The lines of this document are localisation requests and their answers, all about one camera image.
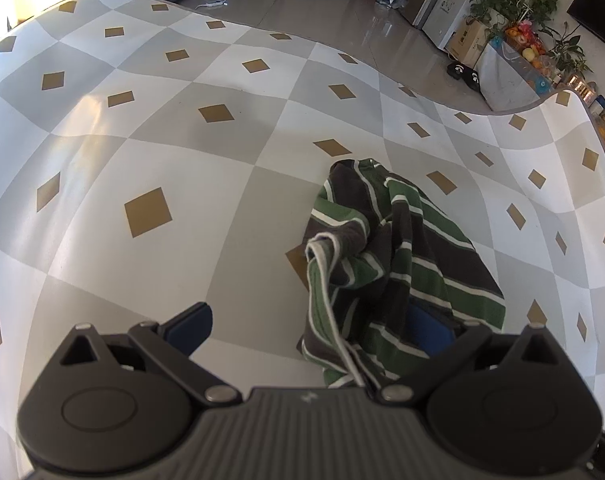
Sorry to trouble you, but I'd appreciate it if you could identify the brown cardboard box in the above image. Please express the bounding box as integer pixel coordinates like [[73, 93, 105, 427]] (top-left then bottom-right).
[[446, 18, 489, 68]]

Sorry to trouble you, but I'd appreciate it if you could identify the green potted plant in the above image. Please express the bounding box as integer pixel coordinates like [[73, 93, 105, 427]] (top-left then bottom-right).
[[470, 0, 591, 81]]

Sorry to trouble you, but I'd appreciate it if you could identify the plastic bag on floor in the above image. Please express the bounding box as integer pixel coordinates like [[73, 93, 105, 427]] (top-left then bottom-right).
[[375, 0, 407, 9]]

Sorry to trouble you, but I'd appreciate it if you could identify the white cloth covered counter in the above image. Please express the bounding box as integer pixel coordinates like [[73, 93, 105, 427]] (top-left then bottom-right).
[[476, 37, 554, 112]]

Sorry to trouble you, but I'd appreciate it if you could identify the fruit pile on counter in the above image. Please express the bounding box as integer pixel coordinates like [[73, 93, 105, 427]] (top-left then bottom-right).
[[504, 20, 553, 77]]

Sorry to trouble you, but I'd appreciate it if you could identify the checkered diamond pattern tablecloth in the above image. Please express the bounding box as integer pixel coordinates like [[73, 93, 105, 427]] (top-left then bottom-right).
[[0, 0, 605, 479]]

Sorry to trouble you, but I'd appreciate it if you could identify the black slippers pair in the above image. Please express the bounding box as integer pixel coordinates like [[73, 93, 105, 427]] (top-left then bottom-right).
[[447, 62, 481, 92]]

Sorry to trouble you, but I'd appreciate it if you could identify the white refrigerator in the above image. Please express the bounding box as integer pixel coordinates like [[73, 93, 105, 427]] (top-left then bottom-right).
[[412, 0, 494, 51]]

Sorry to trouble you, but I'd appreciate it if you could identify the green brown striped shirt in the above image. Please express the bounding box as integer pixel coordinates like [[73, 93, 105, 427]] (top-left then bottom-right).
[[299, 159, 505, 390]]

